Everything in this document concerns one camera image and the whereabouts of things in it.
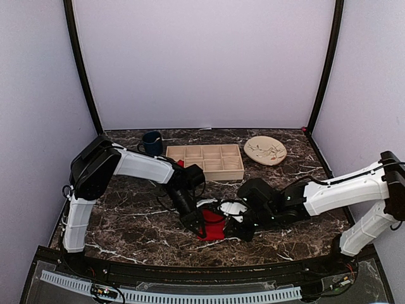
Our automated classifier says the black right corner post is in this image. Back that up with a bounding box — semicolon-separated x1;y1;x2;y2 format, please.
306;0;344;137

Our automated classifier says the round beige decorated plate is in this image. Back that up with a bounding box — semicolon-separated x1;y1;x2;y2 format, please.
244;136;287;166

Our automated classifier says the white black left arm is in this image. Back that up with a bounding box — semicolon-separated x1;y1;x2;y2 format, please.
62;135;206;276

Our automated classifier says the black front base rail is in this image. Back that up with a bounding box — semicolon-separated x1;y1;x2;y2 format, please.
34;245;380;288

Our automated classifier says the red santa sock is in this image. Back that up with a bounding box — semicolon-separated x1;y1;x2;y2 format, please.
198;209;226;241

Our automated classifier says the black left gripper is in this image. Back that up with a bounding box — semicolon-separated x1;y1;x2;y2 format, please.
165;186;206;239

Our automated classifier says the wooden compartment tray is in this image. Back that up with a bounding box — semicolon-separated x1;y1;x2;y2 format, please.
165;144;245;181

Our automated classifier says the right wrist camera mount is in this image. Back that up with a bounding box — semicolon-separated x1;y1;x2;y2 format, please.
218;202;247;217

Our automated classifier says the black left corner post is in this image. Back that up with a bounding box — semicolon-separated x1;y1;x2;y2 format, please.
63;0;104;135

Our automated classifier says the white slotted cable duct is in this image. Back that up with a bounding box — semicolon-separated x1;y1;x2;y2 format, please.
39;270;302;303

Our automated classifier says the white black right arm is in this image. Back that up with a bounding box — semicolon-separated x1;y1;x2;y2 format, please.
218;151;404;275

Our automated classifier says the dark blue mug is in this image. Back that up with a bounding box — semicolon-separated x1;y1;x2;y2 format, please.
137;130;163;156

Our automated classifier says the black corner post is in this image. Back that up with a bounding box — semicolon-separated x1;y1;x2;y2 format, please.
63;0;104;135
306;0;344;137

